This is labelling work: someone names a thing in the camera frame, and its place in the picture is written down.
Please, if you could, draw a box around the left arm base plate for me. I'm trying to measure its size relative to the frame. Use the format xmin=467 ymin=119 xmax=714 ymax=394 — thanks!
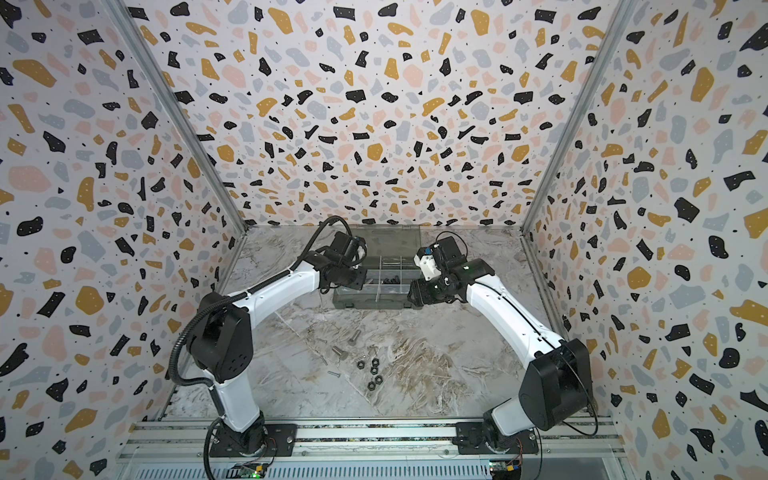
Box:
xmin=209 ymin=424 xmax=298 ymax=458

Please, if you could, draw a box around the right circuit board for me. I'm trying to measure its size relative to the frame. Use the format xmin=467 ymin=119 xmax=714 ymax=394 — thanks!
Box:
xmin=489 ymin=459 xmax=522 ymax=480

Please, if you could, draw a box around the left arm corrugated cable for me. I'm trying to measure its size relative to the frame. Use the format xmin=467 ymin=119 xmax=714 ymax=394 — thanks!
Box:
xmin=167 ymin=214 xmax=355 ymax=480

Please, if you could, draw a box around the large silver hex bolt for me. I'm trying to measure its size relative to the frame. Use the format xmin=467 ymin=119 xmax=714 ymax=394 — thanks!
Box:
xmin=332 ymin=346 xmax=349 ymax=360

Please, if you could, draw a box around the grey plastic organizer box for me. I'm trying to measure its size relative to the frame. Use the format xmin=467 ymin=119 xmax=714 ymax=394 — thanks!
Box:
xmin=332 ymin=225 xmax=421 ymax=310

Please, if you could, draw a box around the left circuit board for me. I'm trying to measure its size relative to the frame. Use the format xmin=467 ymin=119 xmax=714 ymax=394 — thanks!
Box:
xmin=226 ymin=463 xmax=268 ymax=480

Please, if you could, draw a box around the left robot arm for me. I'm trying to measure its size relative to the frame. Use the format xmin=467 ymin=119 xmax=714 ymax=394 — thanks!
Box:
xmin=169 ymin=231 xmax=367 ymax=456

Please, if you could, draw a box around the silver hex bolt middle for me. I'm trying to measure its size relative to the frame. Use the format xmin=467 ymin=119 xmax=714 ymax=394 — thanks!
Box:
xmin=348 ymin=329 xmax=362 ymax=346

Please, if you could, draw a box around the circuit board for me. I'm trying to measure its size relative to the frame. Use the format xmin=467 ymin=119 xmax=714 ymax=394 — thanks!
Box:
xmin=489 ymin=459 xmax=522 ymax=480
xmin=226 ymin=463 xmax=268 ymax=480

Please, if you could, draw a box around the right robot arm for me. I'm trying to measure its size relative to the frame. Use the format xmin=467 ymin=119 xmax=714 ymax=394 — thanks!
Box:
xmin=408 ymin=237 xmax=596 ymax=452

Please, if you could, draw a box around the aluminium mounting rail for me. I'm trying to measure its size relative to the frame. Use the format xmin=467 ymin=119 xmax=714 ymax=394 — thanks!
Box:
xmin=117 ymin=417 xmax=627 ymax=463

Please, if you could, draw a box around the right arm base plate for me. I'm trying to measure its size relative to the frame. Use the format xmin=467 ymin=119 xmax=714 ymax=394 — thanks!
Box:
xmin=452 ymin=421 xmax=539 ymax=455

